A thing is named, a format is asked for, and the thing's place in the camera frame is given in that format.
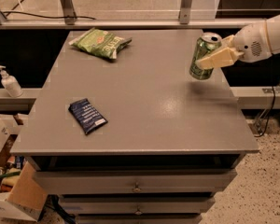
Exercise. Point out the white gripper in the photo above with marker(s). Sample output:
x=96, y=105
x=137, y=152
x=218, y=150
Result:
x=251, y=43

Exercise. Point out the green soda can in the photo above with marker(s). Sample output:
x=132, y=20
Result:
x=205, y=44

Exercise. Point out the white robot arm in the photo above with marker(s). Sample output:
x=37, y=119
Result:
x=273, y=30

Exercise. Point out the blue rxbar blueberry wrapper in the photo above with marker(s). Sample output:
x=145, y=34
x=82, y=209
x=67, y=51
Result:
x=87, y=116

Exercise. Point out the green chip bag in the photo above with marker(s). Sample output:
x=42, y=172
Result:
x=100, y=43

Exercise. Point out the grey drawer cabinet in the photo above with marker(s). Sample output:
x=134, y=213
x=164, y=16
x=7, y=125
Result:
x=171, y=141

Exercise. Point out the white pump dispenser bottle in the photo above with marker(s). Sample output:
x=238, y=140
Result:
x=10, y=83

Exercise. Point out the cardboard box with items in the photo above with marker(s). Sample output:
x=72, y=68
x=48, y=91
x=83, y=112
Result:
x=20, y=196

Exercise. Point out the grey metal railing frame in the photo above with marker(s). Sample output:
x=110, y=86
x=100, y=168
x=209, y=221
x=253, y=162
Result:
x=134, y=14

